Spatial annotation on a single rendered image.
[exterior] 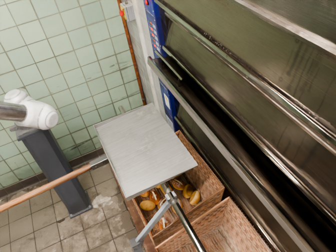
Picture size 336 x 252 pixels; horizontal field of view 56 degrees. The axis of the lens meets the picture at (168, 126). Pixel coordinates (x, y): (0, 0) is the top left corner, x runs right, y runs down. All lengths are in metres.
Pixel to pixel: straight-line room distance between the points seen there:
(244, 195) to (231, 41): 0.79
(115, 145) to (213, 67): 0.65
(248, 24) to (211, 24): 0.21
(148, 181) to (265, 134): 0.59
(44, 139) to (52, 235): 0.96
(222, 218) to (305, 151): 0.94
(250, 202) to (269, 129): 0.54
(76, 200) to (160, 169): 1.45
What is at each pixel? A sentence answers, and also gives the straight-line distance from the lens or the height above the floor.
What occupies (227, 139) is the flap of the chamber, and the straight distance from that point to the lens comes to 1.26.
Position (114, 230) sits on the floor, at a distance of 2.77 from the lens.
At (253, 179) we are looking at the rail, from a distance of 1.10.
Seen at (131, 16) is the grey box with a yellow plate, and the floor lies 1.44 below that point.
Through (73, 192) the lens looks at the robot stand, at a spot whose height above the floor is 0.29.
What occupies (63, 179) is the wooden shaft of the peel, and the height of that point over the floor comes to 1.19.
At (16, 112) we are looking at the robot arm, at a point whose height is 1.30.
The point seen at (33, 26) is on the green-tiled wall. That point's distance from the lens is 2.54.
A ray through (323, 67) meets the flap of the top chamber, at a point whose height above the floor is 1.84.
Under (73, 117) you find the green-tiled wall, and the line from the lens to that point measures 2.96.
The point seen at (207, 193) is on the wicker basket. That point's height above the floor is 0.68.
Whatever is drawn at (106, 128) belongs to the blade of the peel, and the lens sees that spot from 1.78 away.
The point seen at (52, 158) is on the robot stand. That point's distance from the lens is 2.44.
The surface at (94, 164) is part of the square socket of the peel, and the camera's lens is 1.58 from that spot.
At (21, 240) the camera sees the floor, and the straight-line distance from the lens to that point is 3.08.
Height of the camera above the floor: 2.32
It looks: 43 degrees down
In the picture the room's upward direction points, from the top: 11 degrees counter-clockwise
